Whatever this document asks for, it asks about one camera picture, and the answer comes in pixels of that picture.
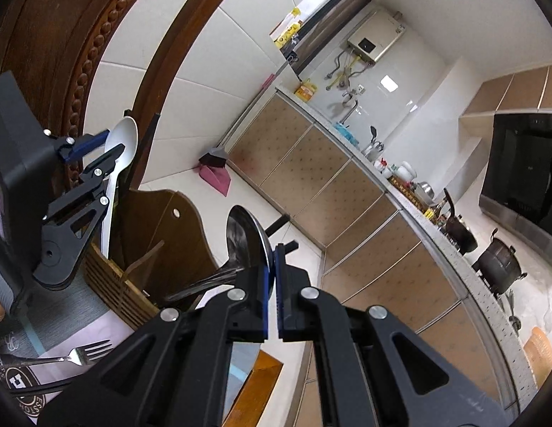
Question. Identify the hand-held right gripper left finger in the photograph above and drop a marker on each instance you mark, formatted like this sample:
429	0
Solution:
261	296

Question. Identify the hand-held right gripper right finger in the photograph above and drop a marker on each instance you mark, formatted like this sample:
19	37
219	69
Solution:
281	296

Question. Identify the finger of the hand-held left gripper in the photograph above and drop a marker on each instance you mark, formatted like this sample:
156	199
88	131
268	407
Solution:
86	143
102	165

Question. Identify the white plastic spoon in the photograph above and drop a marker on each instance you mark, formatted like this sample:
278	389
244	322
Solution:
124	138

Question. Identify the black chopstick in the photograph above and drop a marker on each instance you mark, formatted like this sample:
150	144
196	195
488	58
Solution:
40	390
129	114
149	146

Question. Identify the large metal spoon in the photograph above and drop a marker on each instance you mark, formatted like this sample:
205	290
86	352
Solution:
247	240

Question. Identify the wooden utensil holder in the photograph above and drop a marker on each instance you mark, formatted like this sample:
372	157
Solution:
169	231

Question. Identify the kitchen counter cabinets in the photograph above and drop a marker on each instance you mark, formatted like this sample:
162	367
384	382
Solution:
347	231

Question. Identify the broom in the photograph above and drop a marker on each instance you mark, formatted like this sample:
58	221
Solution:
213	156

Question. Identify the pink dustpan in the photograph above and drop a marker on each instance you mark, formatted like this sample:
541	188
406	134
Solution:
215	180

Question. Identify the brown wooden chair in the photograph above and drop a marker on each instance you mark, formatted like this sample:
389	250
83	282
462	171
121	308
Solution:
49	22

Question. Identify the grey and pink printed cloth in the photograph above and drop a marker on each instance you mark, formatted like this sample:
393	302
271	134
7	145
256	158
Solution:
93	333

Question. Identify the blue dish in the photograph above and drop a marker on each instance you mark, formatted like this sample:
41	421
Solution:
347	133

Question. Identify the white bowls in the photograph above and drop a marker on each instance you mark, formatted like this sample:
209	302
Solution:
405	171

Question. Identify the metal utensil cup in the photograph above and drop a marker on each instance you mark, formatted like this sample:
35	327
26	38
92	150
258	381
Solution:
374	146

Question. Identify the sauce bottle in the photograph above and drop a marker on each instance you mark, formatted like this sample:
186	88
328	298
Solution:
438	215

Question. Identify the metal bowls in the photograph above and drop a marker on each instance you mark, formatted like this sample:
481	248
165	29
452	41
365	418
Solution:
425	189

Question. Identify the black wok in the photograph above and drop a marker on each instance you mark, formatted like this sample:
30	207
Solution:
462	231

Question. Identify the metal fork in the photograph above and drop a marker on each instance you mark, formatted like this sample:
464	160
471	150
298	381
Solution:
58	358

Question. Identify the metal faucet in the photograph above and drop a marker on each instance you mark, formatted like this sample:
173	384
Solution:
347	106

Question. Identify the yellow box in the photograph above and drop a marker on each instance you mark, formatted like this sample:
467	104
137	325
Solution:
307	90

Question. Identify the dark cooking pot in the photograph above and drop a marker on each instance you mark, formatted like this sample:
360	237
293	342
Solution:
498	264

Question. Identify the metal ladle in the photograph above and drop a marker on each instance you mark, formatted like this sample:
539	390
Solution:
514	311

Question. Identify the orange object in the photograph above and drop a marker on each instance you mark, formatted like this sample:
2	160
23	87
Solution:
536	351

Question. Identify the black range hood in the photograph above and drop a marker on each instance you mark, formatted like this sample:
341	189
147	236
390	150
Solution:
525	173

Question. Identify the wall water heater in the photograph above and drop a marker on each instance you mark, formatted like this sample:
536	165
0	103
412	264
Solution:
374	38

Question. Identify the wall cabinet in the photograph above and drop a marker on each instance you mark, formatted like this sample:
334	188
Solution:
511	93

